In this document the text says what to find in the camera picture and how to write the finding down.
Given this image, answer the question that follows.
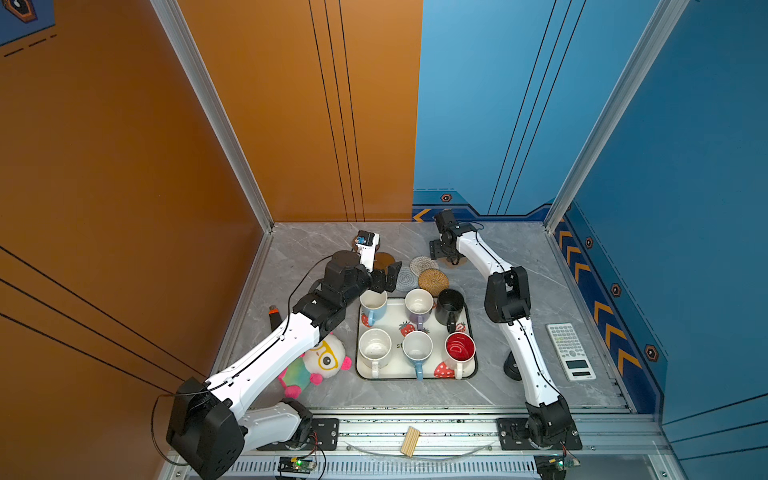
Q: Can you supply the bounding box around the dark brown glossy coaster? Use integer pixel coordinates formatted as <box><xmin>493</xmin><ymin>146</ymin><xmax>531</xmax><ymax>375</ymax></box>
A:
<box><xmin>374</xmin><ymin>252</ymin><xmax>396</xmax><ymax>274</ymax></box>

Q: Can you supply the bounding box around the tan rattan round coaster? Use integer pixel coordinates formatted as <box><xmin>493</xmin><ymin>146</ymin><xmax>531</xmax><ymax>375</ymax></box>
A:
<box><xmin>418</xmin><ymin>268</ymin><xmax>450</xmax><ymax>297</ymax></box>

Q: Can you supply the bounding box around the cork coaster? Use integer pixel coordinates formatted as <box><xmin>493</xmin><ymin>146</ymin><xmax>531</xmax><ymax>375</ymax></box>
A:
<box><xmin>441</xmin><ymin>257</ymin><xmax>468</xmax><ymax>268</ymax></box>

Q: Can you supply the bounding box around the blue woven round coaster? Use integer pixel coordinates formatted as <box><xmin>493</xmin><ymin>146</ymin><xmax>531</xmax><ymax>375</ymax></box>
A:
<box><xmin>396</xmin><ymin>266</ymin><xmax>418</xmax><ymax>293</ymax></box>

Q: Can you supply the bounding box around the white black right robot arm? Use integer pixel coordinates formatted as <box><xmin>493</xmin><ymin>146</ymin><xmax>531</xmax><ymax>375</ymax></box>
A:
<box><xmin>430</xmin><ymin>209</ymin><xmax>583</xmax><ymax>450</ymax></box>

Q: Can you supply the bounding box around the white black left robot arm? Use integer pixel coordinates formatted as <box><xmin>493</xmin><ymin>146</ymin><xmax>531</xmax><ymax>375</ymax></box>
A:
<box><xmin>166</xmin><ymin>250</ymin><xmax>402</xmax><ymax>479</ymax></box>

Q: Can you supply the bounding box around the light blue mug back left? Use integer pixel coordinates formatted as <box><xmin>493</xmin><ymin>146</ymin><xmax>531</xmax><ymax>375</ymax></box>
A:
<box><xmin>359</xmin><ymin>290</ymin><xmax>388</xmax><ymax>327</ymax></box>

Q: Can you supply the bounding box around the light blue mug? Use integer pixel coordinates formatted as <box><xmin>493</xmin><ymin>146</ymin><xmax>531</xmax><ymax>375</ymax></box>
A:
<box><xmin>402</xmin><ymin>331</ymin><xmax>434</xmax><ymax>381</ymax></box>
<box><xmin>359</xmin><ymin>290</ymin><xmax>388</xmax><ymax>327</ymax></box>

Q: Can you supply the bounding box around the purple mug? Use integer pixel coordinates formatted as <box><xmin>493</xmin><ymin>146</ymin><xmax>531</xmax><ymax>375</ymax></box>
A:
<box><xmin>404</xmin><ymin>288</ymin><xmax>434</xmax><ymax>331</ymax></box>

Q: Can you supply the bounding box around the black mug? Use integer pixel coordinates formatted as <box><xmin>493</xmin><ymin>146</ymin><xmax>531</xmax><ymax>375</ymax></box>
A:
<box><xmin>435</xmin><ymin>288</ymin><xmax>465</xmax><ymax>333</ymax></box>

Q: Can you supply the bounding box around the white mug front left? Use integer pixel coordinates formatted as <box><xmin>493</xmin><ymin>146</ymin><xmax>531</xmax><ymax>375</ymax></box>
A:
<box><xmin>357</xmin><ymin>328</ymin><xmax>393</xmax><ymax>379</ymax></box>

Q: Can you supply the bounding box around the white strawberry serving tray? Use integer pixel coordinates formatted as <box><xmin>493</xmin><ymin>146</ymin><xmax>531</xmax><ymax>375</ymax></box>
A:
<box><xmin>355</xmin><ymin>296</ymin><xmax>479</xmax><ymax>381</ymax></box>

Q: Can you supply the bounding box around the light blue mug front centre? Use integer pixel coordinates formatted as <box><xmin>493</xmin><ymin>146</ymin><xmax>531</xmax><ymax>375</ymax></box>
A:
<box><xmin>402</xmin><ymin>331</ymin><xmax>434</xmax><ymax>381</ymax></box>

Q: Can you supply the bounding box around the colourful plush toy with glasses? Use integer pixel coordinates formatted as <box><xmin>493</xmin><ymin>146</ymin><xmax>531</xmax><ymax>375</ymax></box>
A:
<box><xmin>278</xmin><ymin>334</ymin><xmax>352</xmax><ymax>399</ymax></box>

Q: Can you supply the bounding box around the red inside white mug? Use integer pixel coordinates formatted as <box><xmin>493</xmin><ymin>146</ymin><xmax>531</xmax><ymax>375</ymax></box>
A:
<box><xmin>444</xmin><ymin>332</ymin><xmax>476</xmax><ymax>380</ymax></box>

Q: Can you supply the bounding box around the black computer mouse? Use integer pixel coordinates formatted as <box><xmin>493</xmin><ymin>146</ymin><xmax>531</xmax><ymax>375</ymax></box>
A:
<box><xmin>503</xmin><ymin>351</ymin><xmax>522</xmax><ymax>381</ymax></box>

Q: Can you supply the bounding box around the small wooden block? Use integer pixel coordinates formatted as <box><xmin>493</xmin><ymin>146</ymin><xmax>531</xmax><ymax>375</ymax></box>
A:
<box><xmin>400</xmin><ymin>427</ymin><xmax>421</xmax><ymax>458</ymax></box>

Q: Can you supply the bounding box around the white calculator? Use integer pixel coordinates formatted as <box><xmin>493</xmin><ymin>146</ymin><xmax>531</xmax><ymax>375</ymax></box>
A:
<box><xmin>546</xmin><ymin>323</ymin><xmax>596</xmax><ymax>381</ymax></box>

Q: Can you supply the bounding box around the green circuit board left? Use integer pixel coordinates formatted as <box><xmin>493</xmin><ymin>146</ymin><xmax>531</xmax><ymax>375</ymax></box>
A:
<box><xmin>277</xmin><ymin>457</ymin><xmax>318</xmax><ymax>478</ymax></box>

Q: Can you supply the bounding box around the green circuit board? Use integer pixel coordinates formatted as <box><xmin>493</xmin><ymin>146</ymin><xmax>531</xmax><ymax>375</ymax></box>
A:
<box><xmin>277</xmin><ymin>457</ymin><xmax>318</xmax><ymax>478</ymax></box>
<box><xmin>534</xmin><ymin>456</ymin><xmax>581</xmax><ymax>480</ymax></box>

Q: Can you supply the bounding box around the green circuit board right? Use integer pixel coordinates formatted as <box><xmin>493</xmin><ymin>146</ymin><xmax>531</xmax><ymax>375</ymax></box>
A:
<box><xmin>534</xmin><ymin>456</ymin><xmax>581</xmax><ymax>480</ymax></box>

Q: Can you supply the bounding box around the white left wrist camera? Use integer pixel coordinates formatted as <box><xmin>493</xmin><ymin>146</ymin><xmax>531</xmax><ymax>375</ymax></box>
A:
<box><xmin>354</xmin><ymin>230</ymin><xmax>380</xmax><ymax>272</ymax></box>

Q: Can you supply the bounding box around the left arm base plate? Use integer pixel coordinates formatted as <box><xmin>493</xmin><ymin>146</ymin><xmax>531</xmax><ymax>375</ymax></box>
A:
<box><xmin>257</xmin><ymin>417</ymin><xmax>340</xmax><ymax>452</ymax></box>

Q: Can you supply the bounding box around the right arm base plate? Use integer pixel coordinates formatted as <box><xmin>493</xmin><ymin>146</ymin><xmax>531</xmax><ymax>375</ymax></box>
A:
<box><xmin>496</xmin><ymin>417</ymin><xmax>583</xmax><ymax>452</ymax></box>

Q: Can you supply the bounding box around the aluminium corner post right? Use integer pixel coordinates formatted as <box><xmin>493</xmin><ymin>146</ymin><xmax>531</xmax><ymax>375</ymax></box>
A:
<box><xmin>543</xmin><ymin>0</ymin><xmax>689</xmax><ymax>234</ymax></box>

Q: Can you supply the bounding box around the aluminium corner post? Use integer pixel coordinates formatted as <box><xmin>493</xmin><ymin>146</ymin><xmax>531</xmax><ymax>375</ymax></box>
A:
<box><xmin>150</xmin><ymin>0</ymin><xmax>274</xmax><ymax>234</ymax></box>
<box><xmin>543</xmin><ymin>0</ymin><xmax>689</xmax><ymax>234</ymax></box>

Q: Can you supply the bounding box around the aluminium corner post left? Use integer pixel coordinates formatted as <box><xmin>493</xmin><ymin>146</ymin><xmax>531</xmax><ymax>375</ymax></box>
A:
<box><xmin>150</xmin><ymin>0</ymin><xmax>274</xmax><ymax>234</ymax></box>

